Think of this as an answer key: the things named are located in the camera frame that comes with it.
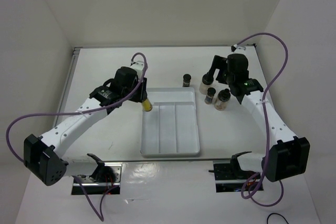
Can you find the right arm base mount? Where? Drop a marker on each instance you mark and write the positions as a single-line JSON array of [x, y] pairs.
[[227, 179]]

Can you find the aluminium table edge rail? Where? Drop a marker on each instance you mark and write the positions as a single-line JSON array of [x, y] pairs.
[[71, 71]]

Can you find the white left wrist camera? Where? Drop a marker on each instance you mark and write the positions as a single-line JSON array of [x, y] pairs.
[[139, 67]]

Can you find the round white powder shaker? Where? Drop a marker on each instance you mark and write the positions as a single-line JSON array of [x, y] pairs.
[[206, 82]]

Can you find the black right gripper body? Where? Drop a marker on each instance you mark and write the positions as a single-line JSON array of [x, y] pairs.
[[230, 78]]

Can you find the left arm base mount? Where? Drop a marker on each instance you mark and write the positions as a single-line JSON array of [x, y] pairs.
[[106, 181]]

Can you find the white plastic organizer tray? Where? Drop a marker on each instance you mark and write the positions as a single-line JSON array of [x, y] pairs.
[[170, 129]]

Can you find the round brown spice shaker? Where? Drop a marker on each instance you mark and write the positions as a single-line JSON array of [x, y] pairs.
[[222, 99]]

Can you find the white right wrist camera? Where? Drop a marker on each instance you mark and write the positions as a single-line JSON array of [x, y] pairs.
[[237, 47]]

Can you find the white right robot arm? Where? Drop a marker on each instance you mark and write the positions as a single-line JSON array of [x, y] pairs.
[[288, 154]]

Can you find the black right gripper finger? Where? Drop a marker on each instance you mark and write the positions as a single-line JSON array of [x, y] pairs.
[[221, 76], [217, 64]]

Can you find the small dark spice jar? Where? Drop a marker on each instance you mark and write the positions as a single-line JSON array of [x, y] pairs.
[[210, 95]]

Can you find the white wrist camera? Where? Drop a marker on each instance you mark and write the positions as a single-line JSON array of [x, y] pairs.
[[139, 67], [237, 47]]

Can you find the black cap spice jar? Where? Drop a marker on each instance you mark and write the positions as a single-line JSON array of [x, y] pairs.
[[186, 80]]

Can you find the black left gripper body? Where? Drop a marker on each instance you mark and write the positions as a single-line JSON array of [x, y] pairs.
[[138, 96]]

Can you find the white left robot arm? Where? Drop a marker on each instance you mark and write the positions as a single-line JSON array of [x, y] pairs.
[[45, 157]]

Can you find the gold cap glass spray bottle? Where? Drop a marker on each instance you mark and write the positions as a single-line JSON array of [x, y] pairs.
[[146, 105]]

